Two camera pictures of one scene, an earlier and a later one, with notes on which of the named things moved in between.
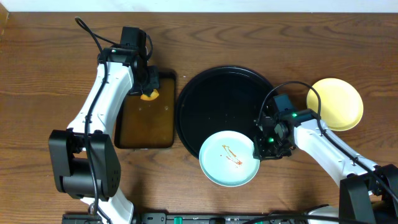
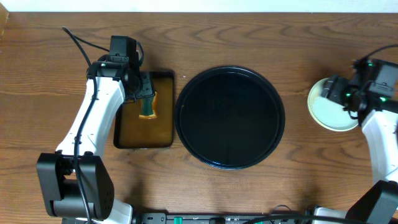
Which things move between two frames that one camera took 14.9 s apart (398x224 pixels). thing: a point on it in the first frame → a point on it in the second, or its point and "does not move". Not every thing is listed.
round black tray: [219, 99] does not move
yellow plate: [341, 104] does not move
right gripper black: [263, 154] → [333, 88]
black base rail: [165, 218] does not move
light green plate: [227, 158] → [328, 113]
